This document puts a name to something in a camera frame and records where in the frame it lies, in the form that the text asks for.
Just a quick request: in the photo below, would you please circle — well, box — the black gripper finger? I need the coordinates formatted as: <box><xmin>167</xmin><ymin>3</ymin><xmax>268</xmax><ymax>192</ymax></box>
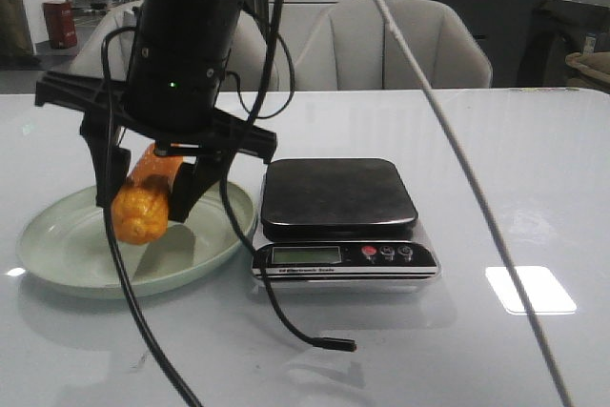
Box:
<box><xmin>168</xmin><ymin>147</ymin><xmax>236</xmax><ymax>223</ymax></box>

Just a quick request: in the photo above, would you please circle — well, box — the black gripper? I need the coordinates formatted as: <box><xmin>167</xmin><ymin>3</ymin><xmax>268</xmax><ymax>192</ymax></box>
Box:
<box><xmin>34</xmin><ymin>71</ymin><xmax>277</xmax><ymax>207</ymax></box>

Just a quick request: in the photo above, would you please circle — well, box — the orange plastic corn cob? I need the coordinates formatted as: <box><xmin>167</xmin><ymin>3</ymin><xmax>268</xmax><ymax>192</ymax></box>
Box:
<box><xmin>112</xmin><ymin>144</ymin><xmax>183</xmax><ymax>245</ymax></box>

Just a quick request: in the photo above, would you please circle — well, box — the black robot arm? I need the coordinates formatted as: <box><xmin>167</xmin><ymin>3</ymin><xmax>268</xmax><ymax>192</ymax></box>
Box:
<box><xmin>35</xmin><ymin>0</ymin><xmax>276</xmax><ymax>222</ymax></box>

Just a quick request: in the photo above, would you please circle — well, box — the pale green plate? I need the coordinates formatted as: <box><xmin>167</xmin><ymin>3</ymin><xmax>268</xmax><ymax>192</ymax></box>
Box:
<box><xmin>17</xmin><ymin>187</ymin><xmax>241</xmax><ymax>299</ymax></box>

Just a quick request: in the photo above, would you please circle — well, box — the grey armchair left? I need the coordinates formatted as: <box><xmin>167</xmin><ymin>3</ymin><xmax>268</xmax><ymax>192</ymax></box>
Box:
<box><xmin>68</xmin><ymin>1</ymin><xmax>267</xmax><ymax>92</ymax></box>

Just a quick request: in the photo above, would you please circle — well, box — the grey armchair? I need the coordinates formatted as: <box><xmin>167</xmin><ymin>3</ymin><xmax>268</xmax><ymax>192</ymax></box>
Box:
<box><xmin>68</xmin><ymin>1</ymin><xmax>267</xmax><ymax>92</ymax></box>
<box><xmin>295</xmin><ymin>0</ymin><xmax>493</xmax><ymax>92</ymax></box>

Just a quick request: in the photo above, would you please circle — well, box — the black silver kitchen scale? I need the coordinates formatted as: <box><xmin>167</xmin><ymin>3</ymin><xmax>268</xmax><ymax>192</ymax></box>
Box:
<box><xmin>251</xmin><ymin>158</ymin><xmax>441</xmax><ymax>293</ymax></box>

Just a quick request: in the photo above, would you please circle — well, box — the person in background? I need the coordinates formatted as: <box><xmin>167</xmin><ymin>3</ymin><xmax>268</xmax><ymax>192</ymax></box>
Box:
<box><xmin>1</xmin><ymin>0</ymin><xmax>40</xmax><ymax>68</ymax></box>

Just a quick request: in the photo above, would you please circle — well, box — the red trash bin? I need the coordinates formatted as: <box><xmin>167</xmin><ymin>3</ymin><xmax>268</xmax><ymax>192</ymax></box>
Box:
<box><xmin>43</xmin><ymin>1</ymin><xmax>78</xmax><ymax>50</ymax></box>

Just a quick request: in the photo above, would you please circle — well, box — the grey armchair right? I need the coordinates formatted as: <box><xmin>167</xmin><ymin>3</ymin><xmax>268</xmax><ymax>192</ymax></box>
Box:
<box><xmin>295</xmin><ymin>0</ymin><xmax>493</xmax><ymax>92</ymax></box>

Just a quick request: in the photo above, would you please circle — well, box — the dark washing machine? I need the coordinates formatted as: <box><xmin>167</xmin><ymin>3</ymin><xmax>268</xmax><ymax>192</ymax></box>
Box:
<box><xmin>517</xmin><ymin>0</ymin><xmax>609</xmax><ymax>87</ymax></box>

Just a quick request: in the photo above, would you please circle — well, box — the tan cushion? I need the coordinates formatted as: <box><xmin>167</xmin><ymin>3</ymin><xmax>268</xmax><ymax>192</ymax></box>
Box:
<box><xmin>565</xmin><ymin>51</ymin><xmax>610</xmax><ymax>93</ymax></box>

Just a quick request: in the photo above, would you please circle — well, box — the black cable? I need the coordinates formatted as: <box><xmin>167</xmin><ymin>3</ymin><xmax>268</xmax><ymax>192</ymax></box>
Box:
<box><xmin>100</xmin><ymin>0</ymin><xmax>357</xmax><ymax>407</ymax></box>

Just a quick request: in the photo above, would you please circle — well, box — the white cable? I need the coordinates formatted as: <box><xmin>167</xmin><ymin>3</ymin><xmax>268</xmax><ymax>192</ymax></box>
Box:
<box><xmin>350</xmin><ymin>0</ymin><xmax>573</xmax><ymax>407</ymax></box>

